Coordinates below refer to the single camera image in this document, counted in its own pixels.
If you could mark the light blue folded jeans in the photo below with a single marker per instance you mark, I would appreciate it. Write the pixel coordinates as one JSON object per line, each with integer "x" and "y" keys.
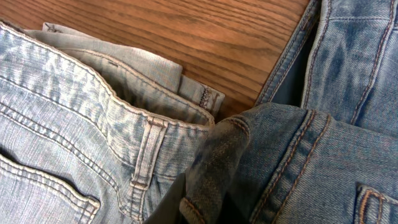
{"x": 93, "y": 132}

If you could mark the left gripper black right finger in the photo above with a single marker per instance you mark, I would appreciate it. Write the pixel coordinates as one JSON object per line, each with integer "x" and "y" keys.
{"x": 230, "y": 213}

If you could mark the medium blue denim jeans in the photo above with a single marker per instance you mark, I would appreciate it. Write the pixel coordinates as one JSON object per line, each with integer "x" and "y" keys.
{"x": 320, "y": 144}

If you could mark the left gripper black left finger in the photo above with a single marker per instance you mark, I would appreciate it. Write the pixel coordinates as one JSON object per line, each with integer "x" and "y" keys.
{"x": 167, "y": 211}

